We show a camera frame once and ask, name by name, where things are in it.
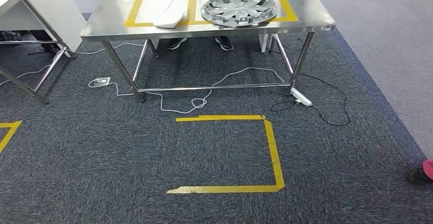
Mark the yellow floor tape square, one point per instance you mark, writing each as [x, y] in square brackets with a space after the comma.
[11, 135]

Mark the large yellow bench tape outline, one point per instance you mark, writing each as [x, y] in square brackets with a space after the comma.
[288, 6]

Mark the person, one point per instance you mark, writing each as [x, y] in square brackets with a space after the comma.
[224, 43]
[428, 168]

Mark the white plastic cover panel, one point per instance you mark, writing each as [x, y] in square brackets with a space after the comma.
[169, 16]

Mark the grey plastic wheel cover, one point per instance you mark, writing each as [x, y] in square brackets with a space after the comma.
[238, 8]

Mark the white power strip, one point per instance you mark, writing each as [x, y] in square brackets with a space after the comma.
[302, 98]

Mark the small yellow bench tape outline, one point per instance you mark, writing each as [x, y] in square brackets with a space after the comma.
[132, 11]

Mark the yellow floor tape outline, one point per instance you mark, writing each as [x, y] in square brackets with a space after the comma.
[274, 155]

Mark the stainless steel workbench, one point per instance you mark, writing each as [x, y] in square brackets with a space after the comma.
[101, 13]

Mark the white floor socket box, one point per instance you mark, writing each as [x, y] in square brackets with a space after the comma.
[101, 81]

